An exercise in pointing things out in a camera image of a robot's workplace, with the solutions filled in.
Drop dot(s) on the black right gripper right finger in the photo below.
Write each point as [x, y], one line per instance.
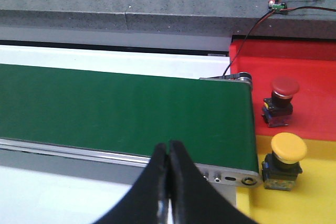
[193, 198]

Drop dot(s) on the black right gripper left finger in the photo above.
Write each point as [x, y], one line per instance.
[147, 200]

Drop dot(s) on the yellow mushroom push button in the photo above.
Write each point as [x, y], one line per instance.
[281, 167]

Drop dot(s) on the red mushroom push button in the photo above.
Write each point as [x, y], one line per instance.
[278, 109]

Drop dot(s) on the green conveyor belt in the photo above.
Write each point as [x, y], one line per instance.
[118, 113]

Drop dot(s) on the yellow plastic tray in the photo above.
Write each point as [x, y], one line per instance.
[312, 200]

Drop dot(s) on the red plastic tray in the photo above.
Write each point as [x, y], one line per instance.
[312, 64]

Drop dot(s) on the grey stone counter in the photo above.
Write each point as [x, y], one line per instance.
[193, 17]

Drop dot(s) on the aluminium conveyor frame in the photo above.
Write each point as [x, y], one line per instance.
[231, 178]

